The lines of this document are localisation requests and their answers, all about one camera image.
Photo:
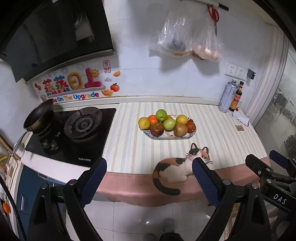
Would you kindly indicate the blue cabinet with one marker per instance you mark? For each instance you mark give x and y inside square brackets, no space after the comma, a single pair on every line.
[28,187]

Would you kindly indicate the plastic bag with onions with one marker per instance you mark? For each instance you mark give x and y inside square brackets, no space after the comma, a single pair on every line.
[206,44]

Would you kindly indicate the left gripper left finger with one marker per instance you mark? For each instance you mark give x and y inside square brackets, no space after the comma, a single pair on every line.
[78,193]

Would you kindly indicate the dark orange right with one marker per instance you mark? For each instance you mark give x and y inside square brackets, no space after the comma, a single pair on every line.
[191,127]

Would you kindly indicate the brown pear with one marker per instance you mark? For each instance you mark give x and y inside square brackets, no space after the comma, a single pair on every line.
[180,130]

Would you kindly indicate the black frying pan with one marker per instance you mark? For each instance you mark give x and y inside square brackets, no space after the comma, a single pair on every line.
[37,120]

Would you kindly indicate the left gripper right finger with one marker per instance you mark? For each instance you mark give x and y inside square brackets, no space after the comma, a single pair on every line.
[220,193]

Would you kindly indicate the white folded cloth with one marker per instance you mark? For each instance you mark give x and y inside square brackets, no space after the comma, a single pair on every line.
[241,117]

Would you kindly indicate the clear plastic bag left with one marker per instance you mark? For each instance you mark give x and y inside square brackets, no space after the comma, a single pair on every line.
[175,38]

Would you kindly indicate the oval patterned fruit plate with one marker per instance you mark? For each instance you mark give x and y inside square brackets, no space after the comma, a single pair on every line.
[169,135]

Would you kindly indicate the black gas stove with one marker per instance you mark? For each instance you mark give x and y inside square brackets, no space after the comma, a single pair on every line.
[76,137]

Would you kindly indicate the striped cat table mat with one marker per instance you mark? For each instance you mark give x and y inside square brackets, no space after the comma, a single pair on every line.
[131,156]

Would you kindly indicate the colourful wall sticker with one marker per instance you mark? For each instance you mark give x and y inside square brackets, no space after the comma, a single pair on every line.
[89,79]

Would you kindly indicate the red scissors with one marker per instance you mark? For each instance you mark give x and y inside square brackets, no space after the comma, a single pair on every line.
[214,16]

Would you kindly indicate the green apple in plate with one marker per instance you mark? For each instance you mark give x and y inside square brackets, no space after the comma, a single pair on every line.
[169,124]

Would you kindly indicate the yellow lemon left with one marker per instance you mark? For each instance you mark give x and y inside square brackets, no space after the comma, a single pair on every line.
[144,123]

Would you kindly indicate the yellow lemon right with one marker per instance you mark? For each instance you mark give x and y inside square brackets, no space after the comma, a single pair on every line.
[181,119]

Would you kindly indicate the small brown card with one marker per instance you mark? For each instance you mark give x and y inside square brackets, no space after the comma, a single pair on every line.
[239,128]

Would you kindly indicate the black range hood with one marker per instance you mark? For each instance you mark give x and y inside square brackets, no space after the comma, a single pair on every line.
[41,36]

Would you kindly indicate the black plug adapter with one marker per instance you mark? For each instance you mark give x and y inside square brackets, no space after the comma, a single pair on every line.
[250,74]

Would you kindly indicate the dark sauce bottle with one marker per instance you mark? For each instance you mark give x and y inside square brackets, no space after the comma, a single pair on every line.
[237,97]

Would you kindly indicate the yellow lemon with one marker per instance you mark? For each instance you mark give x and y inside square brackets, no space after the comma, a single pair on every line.
[181,119]
[144,123]

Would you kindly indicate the orange tangerine left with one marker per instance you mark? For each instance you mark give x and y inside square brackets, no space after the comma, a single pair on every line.
[153,119]

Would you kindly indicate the green apple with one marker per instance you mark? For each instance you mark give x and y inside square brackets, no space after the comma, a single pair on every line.
[169,124]
[161,115]

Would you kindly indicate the dark red apple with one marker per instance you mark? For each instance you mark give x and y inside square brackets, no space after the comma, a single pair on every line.
[156,129]

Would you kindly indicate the white wall socket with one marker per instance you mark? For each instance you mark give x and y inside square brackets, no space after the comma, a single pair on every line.
[235,71]

